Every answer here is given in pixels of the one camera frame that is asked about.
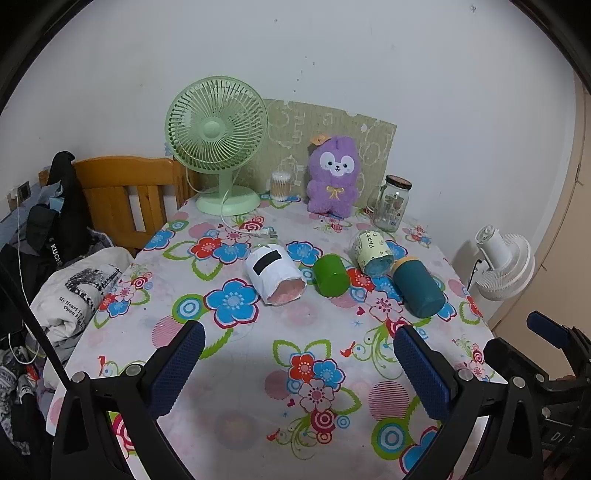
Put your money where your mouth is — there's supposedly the black strap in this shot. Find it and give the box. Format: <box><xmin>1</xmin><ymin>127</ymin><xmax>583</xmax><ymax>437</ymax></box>
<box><xmin>0</xmin><ymin>261</ymin><xmax>75</xmax><ymax>388</ymax></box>

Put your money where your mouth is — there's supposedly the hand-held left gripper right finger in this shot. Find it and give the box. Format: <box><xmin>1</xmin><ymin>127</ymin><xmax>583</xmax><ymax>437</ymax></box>
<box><xmin>393</xmin><ymin>324</ymin><xmax>546</xmax><ymax>480</ymax></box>

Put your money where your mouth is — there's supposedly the white cup with black label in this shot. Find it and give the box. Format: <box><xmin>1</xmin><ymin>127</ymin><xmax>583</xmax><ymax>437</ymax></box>
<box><xmin>244</xmin><ymin>244</ymin><xmax>308</xmax><ymax>306</ymax></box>

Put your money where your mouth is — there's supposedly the white charging cable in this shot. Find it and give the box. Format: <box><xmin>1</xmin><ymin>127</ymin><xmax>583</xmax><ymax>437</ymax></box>
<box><xmin>7</xmin><ymin>191</ymin><xmax>47</xmax><ymax>365</ymax></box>

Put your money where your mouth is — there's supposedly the teal cup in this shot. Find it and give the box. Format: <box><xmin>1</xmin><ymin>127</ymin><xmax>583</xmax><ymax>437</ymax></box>
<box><xmin>392</xmin><ymin>258</ymin><xmax>446</xmax><ymax>319</ymax></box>

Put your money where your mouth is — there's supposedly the grey blue cloth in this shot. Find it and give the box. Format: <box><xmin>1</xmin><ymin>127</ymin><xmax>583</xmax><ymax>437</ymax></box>
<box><xmin>34</xmin><ymin>180</ymin><xmax>65</xmax><ymax>217</ymax></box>

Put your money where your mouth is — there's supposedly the patterned cardboard panel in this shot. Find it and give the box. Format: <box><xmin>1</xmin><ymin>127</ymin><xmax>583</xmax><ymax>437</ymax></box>
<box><xmin>261</xmin><ymin>98</ymin><xmax>398</xmax><ymax>206</ymax></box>

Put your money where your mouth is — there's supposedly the green desk fan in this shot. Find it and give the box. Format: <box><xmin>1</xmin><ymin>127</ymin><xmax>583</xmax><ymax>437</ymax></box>
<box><xmin>165</xmin><ymin>77</ymin><xmax>269</xmax><ymax>216</ymax></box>

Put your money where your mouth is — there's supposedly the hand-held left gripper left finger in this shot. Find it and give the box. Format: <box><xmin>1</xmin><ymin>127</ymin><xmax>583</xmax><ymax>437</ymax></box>
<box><xmin>50</xmin><ymin>320</ymin><xmax>206</xmax><ymax>480</ymax></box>

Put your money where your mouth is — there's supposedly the white fan cable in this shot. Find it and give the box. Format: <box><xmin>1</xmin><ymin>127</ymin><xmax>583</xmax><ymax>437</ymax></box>
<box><xmin>221</xmin><ymin>172</ymin><xmax>280</xmax><ymax>241</ymax></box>

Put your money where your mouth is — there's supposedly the white printed cloth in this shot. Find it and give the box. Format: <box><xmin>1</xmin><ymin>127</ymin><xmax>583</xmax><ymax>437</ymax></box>
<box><xmin>30</xmin><ymin>248</ymin><xmax>134</xmax><ymax>352</ymax></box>

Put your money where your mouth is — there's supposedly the white floor fan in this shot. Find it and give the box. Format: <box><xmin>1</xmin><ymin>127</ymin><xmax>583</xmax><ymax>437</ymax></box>
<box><xmin>475</xmin><ymin>225</ymin><xmax>536</xmax><ymax>302</ymax></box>

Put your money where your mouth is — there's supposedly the purple plush toy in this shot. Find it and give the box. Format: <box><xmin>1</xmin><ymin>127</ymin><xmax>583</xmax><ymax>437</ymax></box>
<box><xmin>306</xmin><ymin>134</ymin><xmax>362</xmax><ymax>219</ymax></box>

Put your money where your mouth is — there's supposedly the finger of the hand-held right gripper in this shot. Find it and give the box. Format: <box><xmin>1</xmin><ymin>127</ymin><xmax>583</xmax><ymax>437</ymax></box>
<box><xmin>527</xmin><ymin>311</ymin><xmax>591</xmax><ymax>366</ymax></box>
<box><xmin>483</xmin><ymin>338</ymin><xmax>555</xmax><ymax>393</ymax></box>

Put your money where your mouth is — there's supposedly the dark patterned cloth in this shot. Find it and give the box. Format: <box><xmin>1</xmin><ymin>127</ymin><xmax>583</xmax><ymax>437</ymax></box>
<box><xmin>0</xmin><ymin>346</ymin><xmax>56</xmax><ymax>480</ymax></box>

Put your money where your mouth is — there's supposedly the black jacket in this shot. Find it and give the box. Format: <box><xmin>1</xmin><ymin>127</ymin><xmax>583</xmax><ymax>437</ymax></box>
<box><xmin>25</xmin><ymin>151</ymin><xmax>93</xmax><ymax>271</ymax></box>

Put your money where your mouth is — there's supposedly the black fan cable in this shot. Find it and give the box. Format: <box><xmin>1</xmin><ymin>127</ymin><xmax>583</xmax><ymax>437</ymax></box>
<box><xmin>466</xmin><ymin>257</ymin><xmax>485</xmax><ymax>291</ymax></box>

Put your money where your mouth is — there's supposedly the beige wooden door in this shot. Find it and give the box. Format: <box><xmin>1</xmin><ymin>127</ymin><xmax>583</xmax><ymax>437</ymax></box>
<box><xmin>490</xmin><ymin>71</ymin><xmax>591</xmax><ymax>379</ymax></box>

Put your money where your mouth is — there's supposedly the cotton swab container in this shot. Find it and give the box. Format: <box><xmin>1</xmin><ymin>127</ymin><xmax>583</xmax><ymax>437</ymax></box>
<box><xmin>270</xmin><ymin>172</ymin><xmax>291</xmax><ymax>201</ymax></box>

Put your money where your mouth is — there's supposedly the wooden chair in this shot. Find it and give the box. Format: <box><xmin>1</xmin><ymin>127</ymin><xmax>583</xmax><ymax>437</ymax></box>
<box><xmin>74</xmin><ymin>156</ymin><xmax>199</xmax><ymax>257</ymax></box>

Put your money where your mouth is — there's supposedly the glass jar with lid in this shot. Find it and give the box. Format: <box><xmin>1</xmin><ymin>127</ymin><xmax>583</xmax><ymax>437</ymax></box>
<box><xmin>366</xmin><ymin>175</ymin><xmax>413</xmax><ymax>232</ymax></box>

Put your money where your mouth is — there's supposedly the floral tablecloth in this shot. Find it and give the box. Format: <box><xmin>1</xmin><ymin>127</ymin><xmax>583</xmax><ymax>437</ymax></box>
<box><xmin>44</xmin><ymin>191</ymin><xmax>509</xmax><ymax>480</ymax></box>

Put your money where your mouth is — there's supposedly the light green printed cup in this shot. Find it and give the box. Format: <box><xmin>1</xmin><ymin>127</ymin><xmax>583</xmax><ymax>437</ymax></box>
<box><xmin>353</xmin><ymin>229</ymin><xmax>394</xmax><ymax>278</ymax></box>

